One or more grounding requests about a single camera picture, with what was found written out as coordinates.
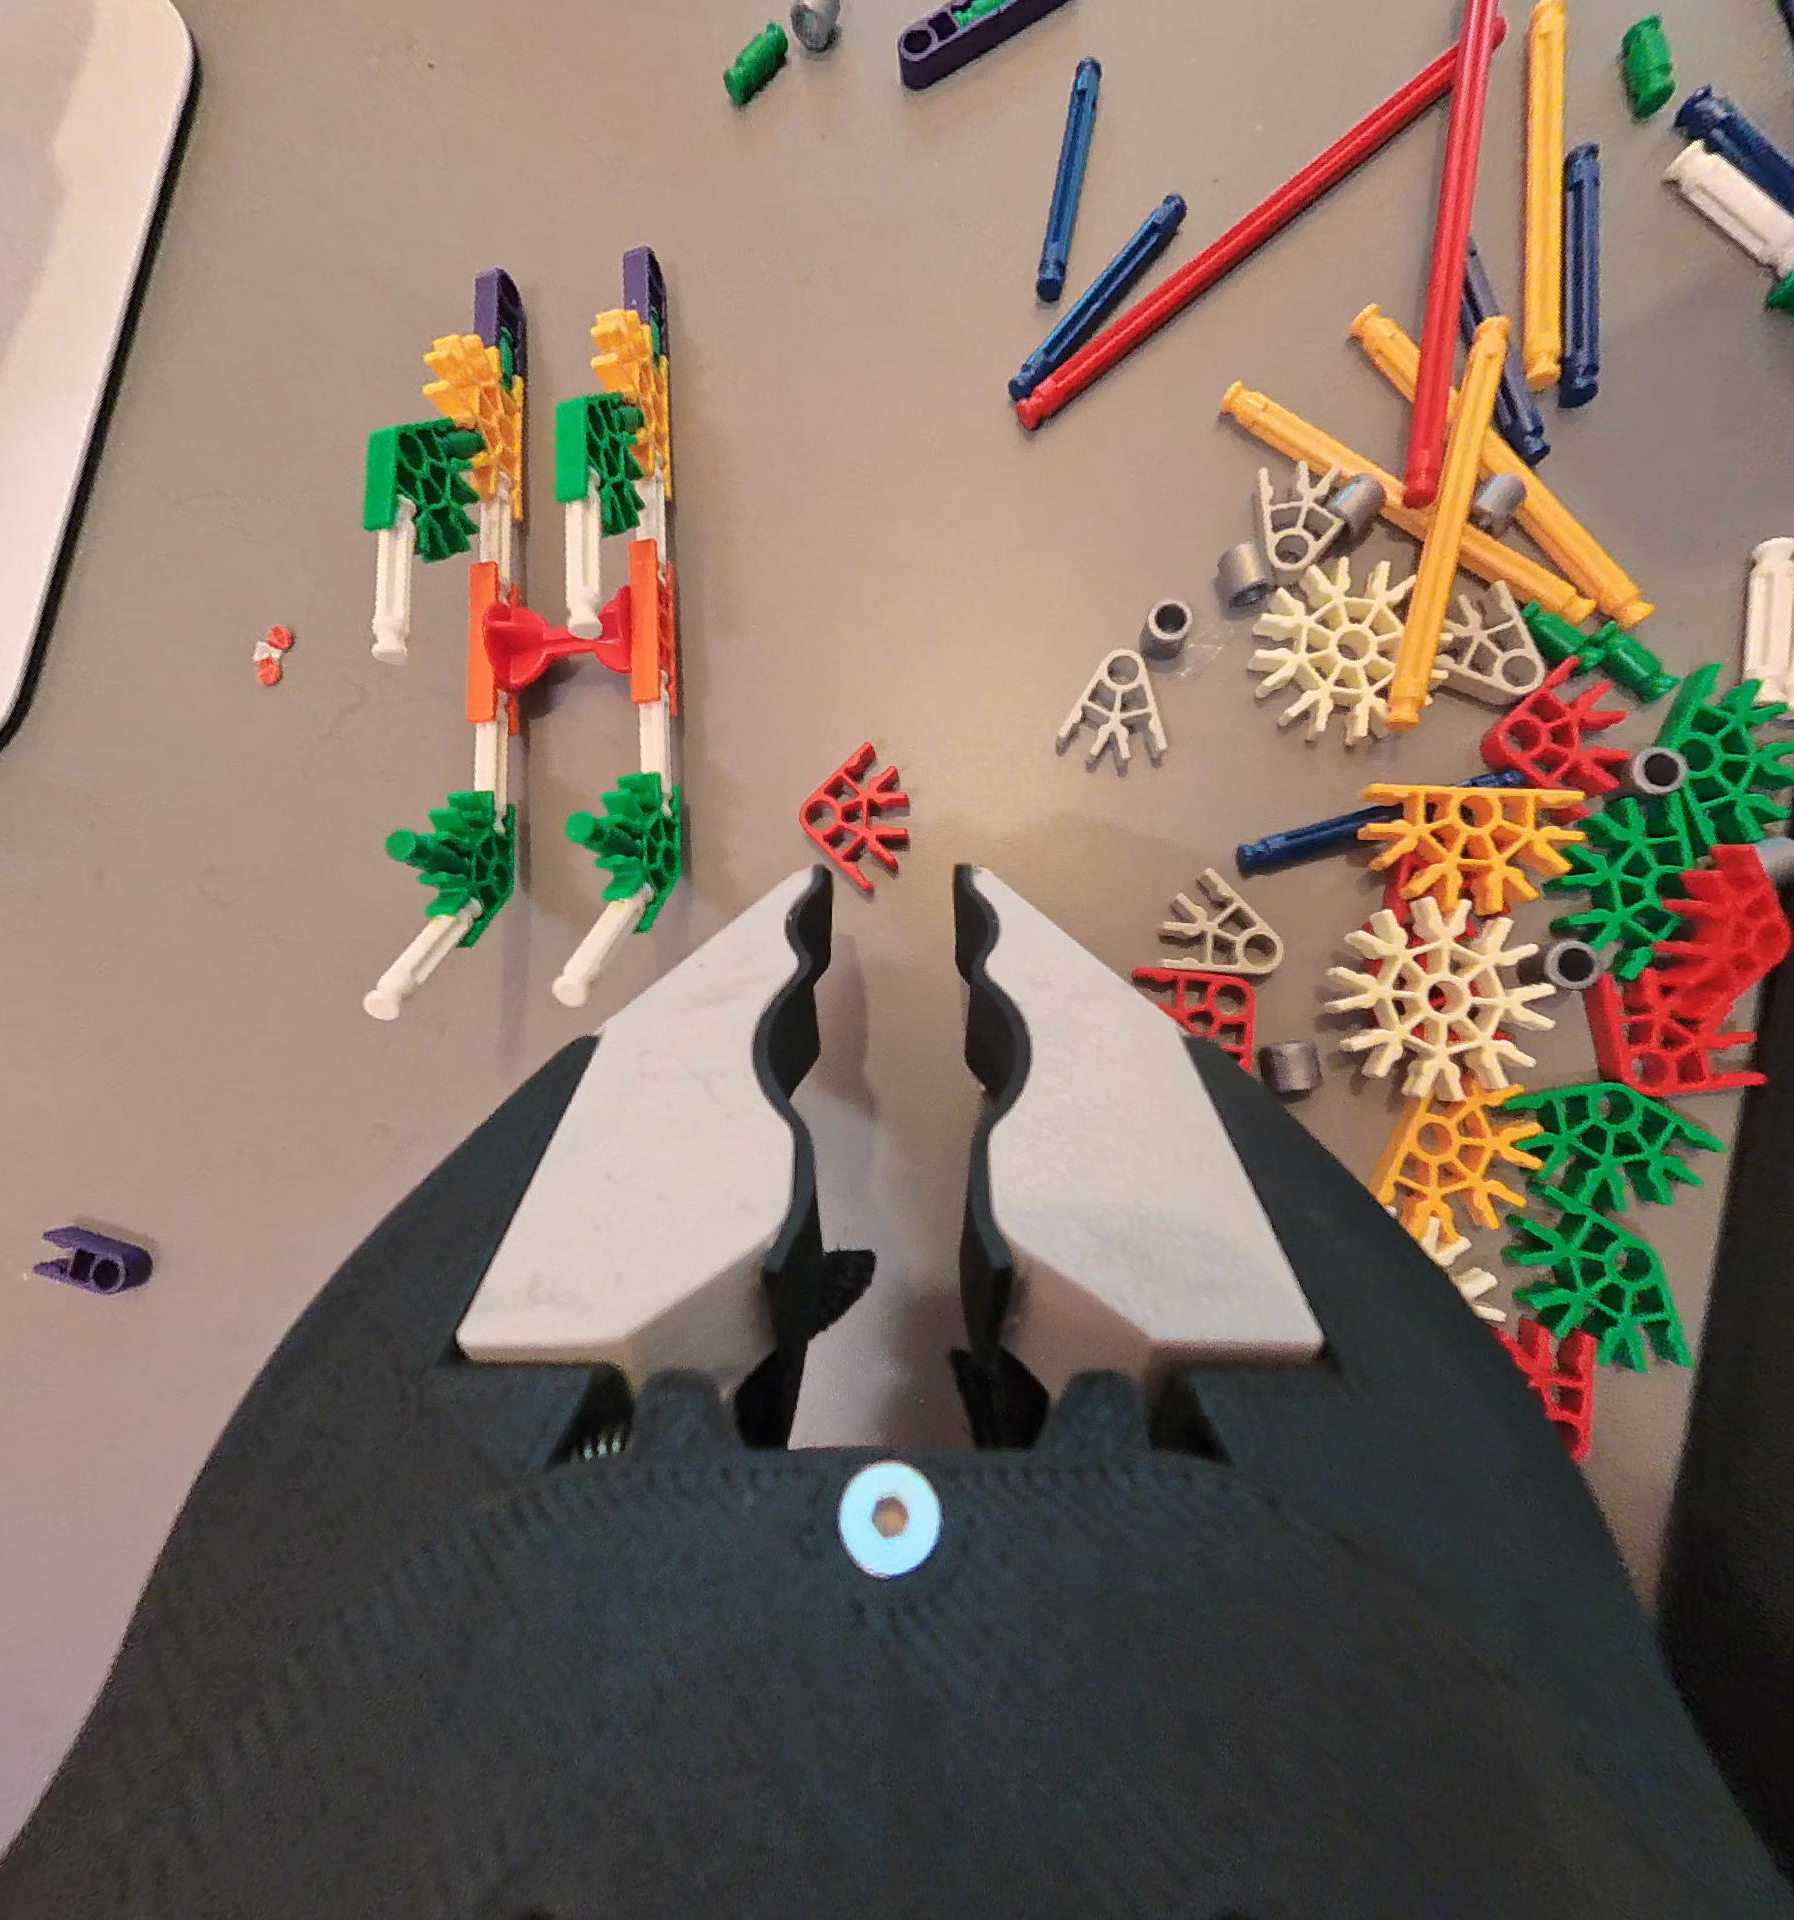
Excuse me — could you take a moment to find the purple toy connector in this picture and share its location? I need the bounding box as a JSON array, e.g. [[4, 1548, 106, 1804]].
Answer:
[[32, 1226, 153, 1294], [895, 0, 1075, 91]]

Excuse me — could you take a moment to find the grey toy connector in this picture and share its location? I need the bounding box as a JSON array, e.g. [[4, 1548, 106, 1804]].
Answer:
[[1436, 583, 1550, 706], [1155, 867, 1285, 975], [1253, 462, 1355, 591], [1053, 648, 1173, 777]]

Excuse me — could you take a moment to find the red toy rod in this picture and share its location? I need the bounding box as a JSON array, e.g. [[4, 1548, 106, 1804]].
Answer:
[[1015, 14, 1508, 434], [1400, 0, 1498, 511]]

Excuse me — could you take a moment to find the toy rail assembly with spool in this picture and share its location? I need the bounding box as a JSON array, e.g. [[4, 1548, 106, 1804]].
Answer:
[[362, 267, 639, 1024]]

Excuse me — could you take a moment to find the green toy connector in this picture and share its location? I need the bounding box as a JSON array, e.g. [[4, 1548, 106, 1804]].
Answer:
[[1503, 1080, 1728, 1218], [1496, 1184, 1693, 1373], [1548, 797, 1723, 977], [1655, 662, 1794, 842]]

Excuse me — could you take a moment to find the white snowflake toy connector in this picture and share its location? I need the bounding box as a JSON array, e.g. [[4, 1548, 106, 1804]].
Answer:
[[1250, 559, 1424, 745], [1413, 1216, 1511, 1321], [1320, 898, 1561, 1104]]

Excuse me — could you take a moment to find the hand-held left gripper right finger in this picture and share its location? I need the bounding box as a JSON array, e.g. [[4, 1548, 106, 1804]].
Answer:
[[951, 864, 1325, 1415]]

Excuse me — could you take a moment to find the yellow toy rod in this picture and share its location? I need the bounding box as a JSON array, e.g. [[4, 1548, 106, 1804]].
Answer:
[[1349, 304, 1657, 631], [1522, 0, 1571, 392], [1384, 316, 1512, 733], [1218, 379, 1601, 629]]

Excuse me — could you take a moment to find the yellow toy connector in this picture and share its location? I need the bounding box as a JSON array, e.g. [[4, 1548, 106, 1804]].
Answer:
[[1369, 1082, 1547, 1239], [1352, 779, 1588, 916]]

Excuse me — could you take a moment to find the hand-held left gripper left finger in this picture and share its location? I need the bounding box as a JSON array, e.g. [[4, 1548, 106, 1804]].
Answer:
[[453, 864, 839, 1375]]

